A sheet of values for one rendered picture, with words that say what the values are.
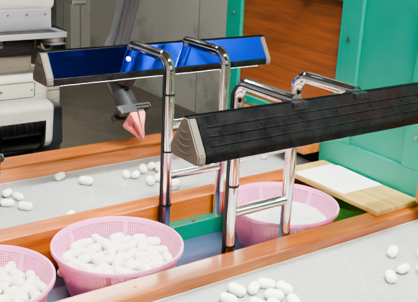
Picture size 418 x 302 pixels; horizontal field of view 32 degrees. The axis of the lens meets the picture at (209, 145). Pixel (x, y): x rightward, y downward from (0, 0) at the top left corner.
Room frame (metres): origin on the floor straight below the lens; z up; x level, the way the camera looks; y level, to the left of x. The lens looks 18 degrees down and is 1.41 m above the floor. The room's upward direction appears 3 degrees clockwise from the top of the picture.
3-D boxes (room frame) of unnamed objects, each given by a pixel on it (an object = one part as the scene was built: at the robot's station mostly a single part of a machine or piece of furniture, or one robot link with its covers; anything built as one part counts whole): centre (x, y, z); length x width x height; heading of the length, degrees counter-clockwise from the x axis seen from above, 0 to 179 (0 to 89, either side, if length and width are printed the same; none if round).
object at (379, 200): (1.71, -0.36, 0.77); 0.33 x 0.15 x 0.01; 37
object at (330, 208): (1.58, -0.18, 0.72); 0.27 x 0.27 x 0.10
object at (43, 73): (1.70, 0.12, 1.08); 0.62 x 0.08 x 0.07; 127
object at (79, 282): (1.32, 0.17, 0.72); 0.27 x 0.27 x 0.10
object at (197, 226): (1.64, 0.08, 0.90); 0.20 x 0.19 x 0.45; 127
